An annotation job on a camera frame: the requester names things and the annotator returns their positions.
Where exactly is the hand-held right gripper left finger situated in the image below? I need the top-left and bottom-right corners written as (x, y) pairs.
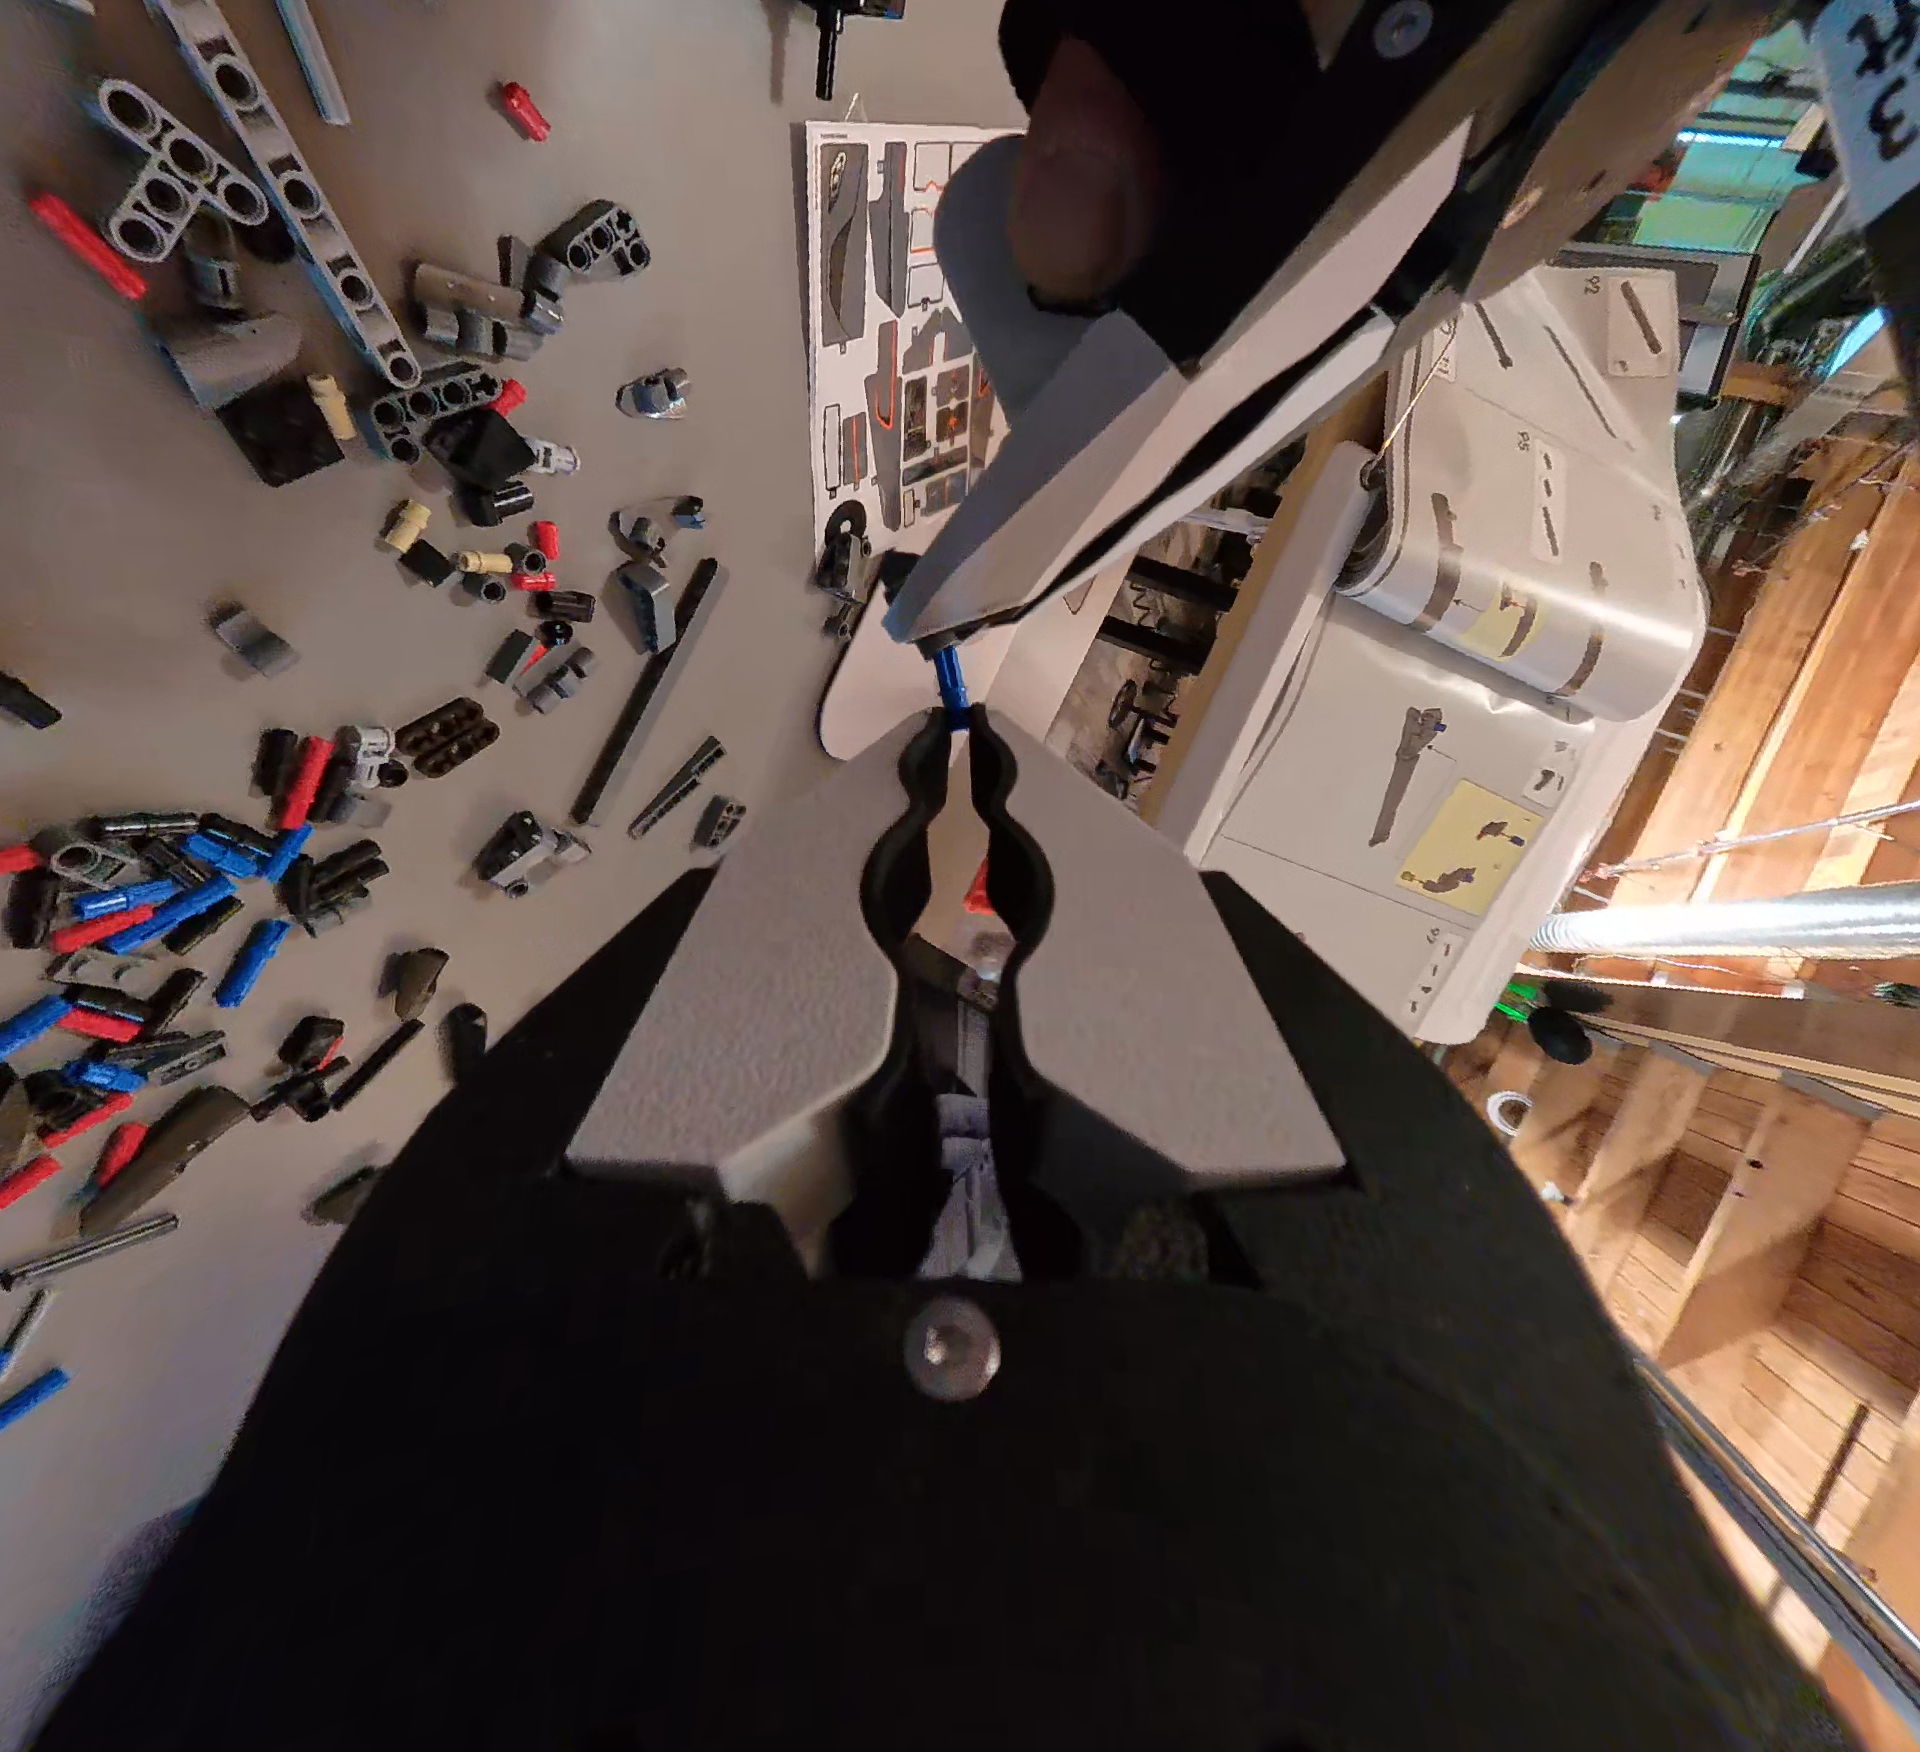
top-left (564, 710), bottom-right (949, 1277)

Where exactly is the lego instruction booklet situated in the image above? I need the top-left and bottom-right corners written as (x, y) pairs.
top-left (1200, 253), bottom-right (1712, 1048)

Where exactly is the white book stand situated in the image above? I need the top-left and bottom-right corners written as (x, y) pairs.
top-left (815, 440), bottom-right (1390, 868)

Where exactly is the silver ventilation duct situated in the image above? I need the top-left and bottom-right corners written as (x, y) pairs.
top-left (1524, 879), bottom-right (1920, 962)

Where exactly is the pile of lego pieces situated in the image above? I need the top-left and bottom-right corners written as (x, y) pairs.
top-left (0, 0), bottom-right (753, 1439)

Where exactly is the dark grey lego joint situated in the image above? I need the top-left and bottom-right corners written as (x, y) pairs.
top-left (817, 535), bottom-right (906, 641)

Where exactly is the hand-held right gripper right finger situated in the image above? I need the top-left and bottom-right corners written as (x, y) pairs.
top-left (967, 710), bottom-right (1347, 1280)

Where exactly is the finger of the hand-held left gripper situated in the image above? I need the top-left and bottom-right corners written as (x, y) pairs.
top-left (881, 72), bottom-right (1475, 641)
top-left (1021, 315), bottom-right (1404, 624)

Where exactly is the lego sticker sheet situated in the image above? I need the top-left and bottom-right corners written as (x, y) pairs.
top-left (805, 120), bottom-right (1037, 561)

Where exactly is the person's left hand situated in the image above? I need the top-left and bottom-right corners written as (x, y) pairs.
top-left (961, 0), bottom-right (1359, 303)

